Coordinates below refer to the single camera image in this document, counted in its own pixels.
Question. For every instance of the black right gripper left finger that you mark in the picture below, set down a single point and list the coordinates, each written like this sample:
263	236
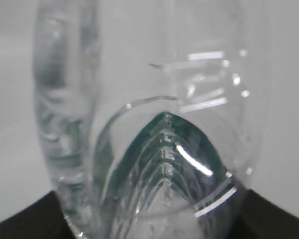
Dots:
41	220

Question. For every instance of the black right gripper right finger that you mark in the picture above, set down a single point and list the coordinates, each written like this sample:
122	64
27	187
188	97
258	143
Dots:
243	214

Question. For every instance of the clear plastic water bottle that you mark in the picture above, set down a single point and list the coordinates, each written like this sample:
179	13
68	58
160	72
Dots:
143	114

